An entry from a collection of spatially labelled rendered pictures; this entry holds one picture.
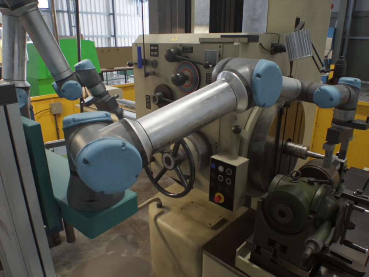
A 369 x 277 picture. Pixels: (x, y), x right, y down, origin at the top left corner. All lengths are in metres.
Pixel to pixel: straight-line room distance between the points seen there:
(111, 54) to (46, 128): 6.27
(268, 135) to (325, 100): 0.47
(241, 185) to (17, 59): 1.07
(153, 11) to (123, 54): 7.42
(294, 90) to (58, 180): 0.84
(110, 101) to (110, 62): 8.49
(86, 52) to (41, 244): 4.70
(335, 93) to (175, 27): 1.67
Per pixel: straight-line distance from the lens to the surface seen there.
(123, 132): 0.56
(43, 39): 1.11
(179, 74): 1.37
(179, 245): 2.05
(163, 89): 1.57
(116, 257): 2.78
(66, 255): 2.94
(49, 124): 3.81
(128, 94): 4.31
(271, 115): 1.44
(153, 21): 2.64
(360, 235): 1.59
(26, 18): 1.11
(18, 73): 1.25
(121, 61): 9.97
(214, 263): 1.89
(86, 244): 2.99
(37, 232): 0.85
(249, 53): 1.34
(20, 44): 1.24
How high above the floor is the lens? 1.87
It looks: 20 degrees down
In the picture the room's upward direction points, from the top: straight up
